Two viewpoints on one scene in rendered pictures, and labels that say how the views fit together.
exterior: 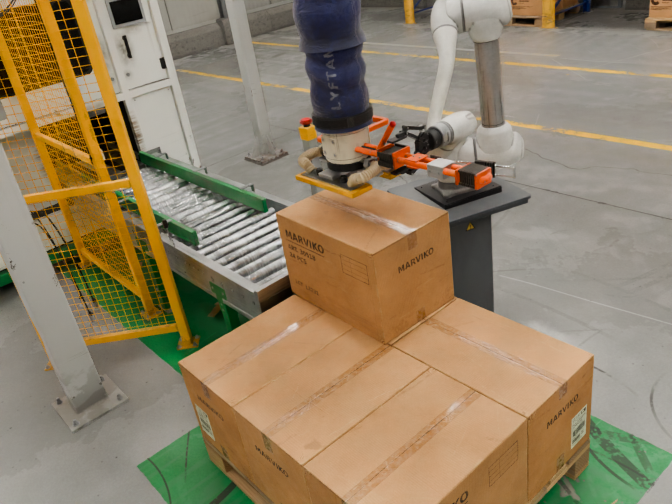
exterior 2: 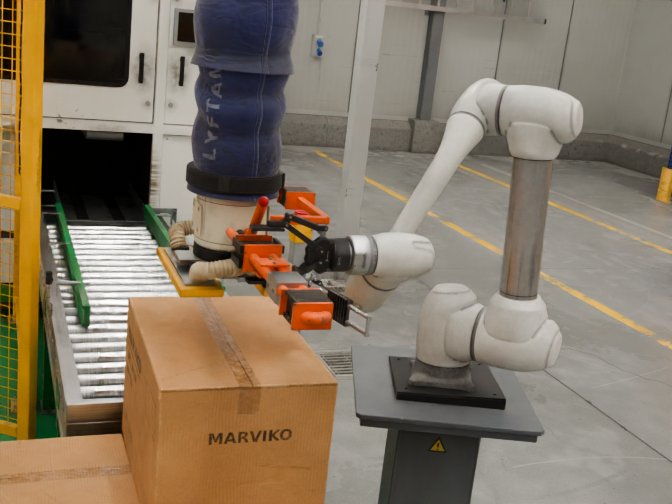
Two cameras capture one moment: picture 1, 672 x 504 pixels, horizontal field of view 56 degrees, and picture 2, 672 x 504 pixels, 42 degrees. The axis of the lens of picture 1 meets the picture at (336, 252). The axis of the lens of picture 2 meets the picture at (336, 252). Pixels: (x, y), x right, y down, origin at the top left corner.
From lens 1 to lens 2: 1.00 m
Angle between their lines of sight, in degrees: 19
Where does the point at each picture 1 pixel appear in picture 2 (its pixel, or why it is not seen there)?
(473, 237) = (439, 467)
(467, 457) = not seen: outside the picture
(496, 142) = (508, 323)
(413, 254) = (246, 425)
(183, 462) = not seen: outside the picture
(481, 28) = (520, 135)
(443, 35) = (455, 125)
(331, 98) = (206, 140)
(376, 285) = (157, 445)
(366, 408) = not seen: outside the picture
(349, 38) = (250, 59)
